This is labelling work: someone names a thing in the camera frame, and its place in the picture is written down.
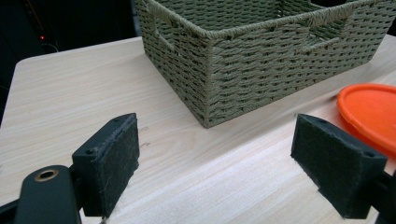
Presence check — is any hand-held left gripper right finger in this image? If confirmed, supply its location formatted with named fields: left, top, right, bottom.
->
left=290, top=113, right=389, bottom=220

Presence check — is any green woven basket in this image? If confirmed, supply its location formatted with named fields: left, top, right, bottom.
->
left=134, top=0, right=396, bottom=130

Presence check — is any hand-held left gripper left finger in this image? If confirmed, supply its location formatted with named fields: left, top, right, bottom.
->
left=71, top=112, right=141, bottom=219

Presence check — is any orange round lid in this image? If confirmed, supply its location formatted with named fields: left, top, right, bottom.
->
left=336, top=83, right=396, bottom=159

